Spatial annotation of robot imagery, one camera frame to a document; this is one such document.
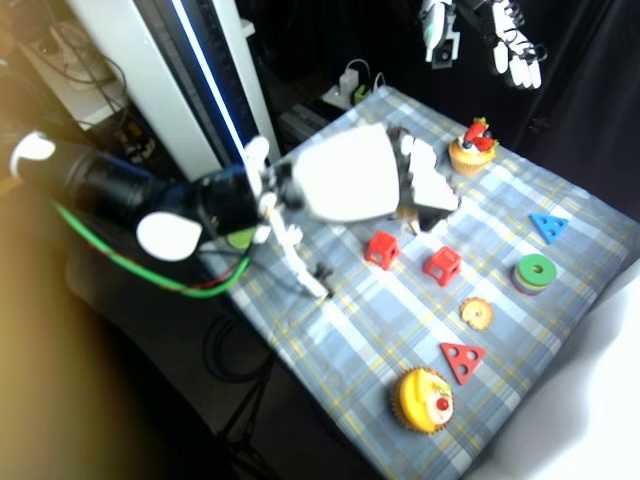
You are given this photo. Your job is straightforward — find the red triangle block with holes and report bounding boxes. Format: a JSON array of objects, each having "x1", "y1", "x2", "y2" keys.
[{"x1": 439, "y1": 342, "x2": 487, "y2": 387}]

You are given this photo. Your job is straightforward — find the red toy stool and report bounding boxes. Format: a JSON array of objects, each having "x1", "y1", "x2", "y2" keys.
[
  {"x1": 422, "y1": 245, "x2": 464, "y2": 288},
  {"x1": 364, "y1": 230, "x2": 401, "y2": 272}
]

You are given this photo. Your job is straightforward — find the black coiled cable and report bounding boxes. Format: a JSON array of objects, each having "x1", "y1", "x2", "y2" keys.
[{"x1": 201, "y1": 319, "x2": 275, "y2": 385}]

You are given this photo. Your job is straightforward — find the white power strip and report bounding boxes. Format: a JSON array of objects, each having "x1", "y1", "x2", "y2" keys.
[{"x1": 319, "y1": 58, "x2": 387, "y2": 109}]

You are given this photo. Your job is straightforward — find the blue triangle block with holes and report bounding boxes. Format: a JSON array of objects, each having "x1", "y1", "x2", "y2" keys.
[{"x1": 528, "y1": 212, "x2": 571, "y2": 246}]

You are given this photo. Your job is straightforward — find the round toy tart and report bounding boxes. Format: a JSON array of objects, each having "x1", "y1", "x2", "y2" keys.
[{"x1": 458, "y1": 296, "x2": 496, "y2": 332}]

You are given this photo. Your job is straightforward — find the white blurred shell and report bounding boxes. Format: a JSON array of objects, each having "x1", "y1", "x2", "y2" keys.
[{"x1": 467, "y1": 269, "x2": 640, "y2": 480}]

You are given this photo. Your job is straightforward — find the colourful stacked rings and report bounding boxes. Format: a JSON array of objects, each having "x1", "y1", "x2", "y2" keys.
[{"x1": 510, "y1": 252, "x2": 559, "y2": 298}]

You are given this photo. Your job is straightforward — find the blue plaid table cloth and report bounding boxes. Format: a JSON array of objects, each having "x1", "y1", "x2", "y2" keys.
[{"x1": 219, "y1": 84, "x2": 629, "y2": 480}]

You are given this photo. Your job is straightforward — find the black tripod stand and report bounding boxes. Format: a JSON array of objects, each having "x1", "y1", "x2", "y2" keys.
[{"x1": 213, "y1": 364, "x2": 286, "y2": 469}]

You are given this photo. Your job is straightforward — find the strawberry toy cupcake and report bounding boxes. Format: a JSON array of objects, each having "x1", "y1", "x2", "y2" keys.
[{"x1": 447, "y1": 116, "x2": 501, "y2": 177}]

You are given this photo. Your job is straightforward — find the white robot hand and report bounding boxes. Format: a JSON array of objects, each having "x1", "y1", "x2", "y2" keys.
[
  {"x1": 291, "y1": 123, "x2": 462, "y2": 234},
  {"x1": 491, "y1": 0, "x2": 548, "y2": 92}
]

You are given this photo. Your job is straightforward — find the yellow fruit toy cupcake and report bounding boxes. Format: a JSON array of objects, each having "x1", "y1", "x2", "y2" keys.
[{"x1": 390, "y1": 366, "x2": 457, "y2": 436}]

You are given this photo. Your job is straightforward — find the white column with blue stripe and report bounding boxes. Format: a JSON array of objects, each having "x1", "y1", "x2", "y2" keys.
[{"x1": 67, "y1": 0, "x2": 282, "y2": 184}]

